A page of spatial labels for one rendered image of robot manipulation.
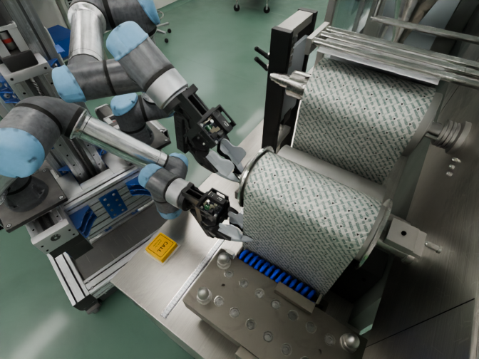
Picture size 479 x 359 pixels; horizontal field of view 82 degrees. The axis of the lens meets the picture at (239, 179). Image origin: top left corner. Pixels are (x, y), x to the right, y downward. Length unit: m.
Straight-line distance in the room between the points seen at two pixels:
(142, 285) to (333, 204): 0.61
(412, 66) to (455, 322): 0.44
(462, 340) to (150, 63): 0.56
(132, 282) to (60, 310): 1.16
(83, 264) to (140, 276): 0.96
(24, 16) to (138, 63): 0.72
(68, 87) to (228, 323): 0.61
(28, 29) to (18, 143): 0.55
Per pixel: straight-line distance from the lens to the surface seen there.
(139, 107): 1.26
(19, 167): 0.83
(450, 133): 0.69
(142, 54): 0.56
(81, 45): 0.77
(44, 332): 2.05
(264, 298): 0.72
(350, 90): 0.64
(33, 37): 1.26
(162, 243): 0.91
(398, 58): 0.68
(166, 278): 0.89
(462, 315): 0.37
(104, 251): 1.83
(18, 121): 0.83
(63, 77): 0.69
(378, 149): 0.67
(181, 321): 0.85
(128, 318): 1.87
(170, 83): 0.55
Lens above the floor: 1.72
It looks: 51 degrees down
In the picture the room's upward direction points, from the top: straight up
